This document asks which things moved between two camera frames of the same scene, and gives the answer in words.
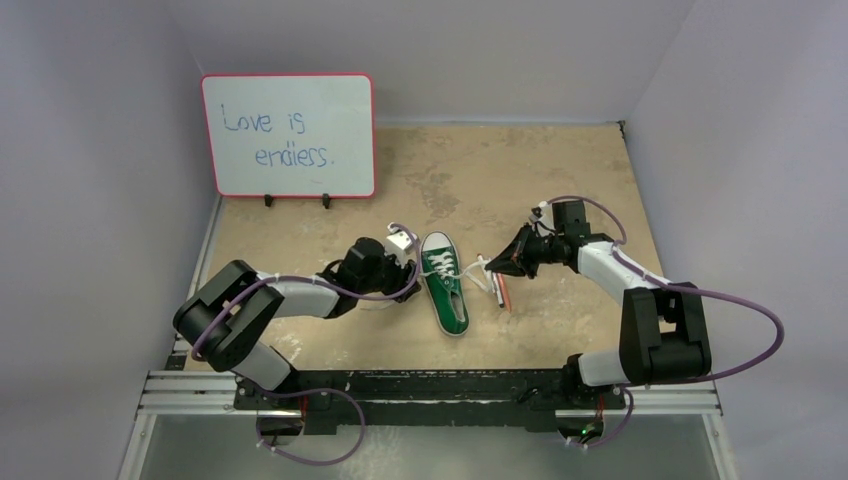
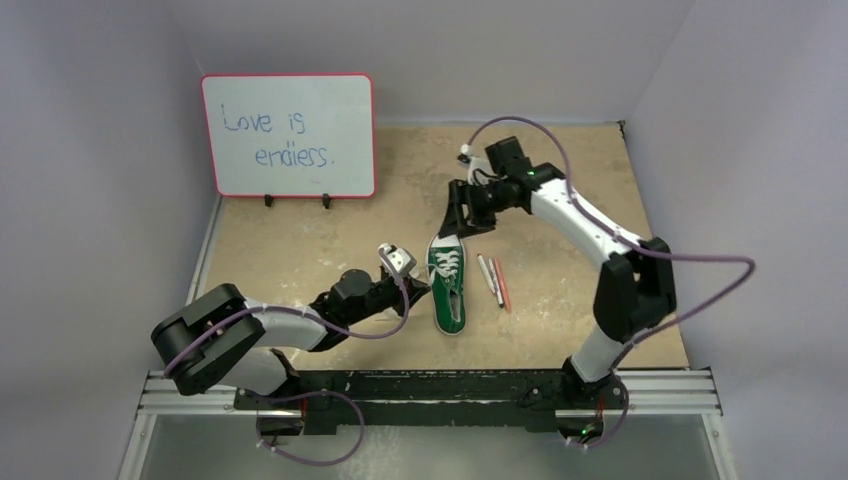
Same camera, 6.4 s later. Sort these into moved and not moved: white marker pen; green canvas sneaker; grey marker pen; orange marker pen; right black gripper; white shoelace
Moved: right black gripper; white shoelace
Not moved: grey marker pen; green canvas sneaker; orange marker pen; white marker pen
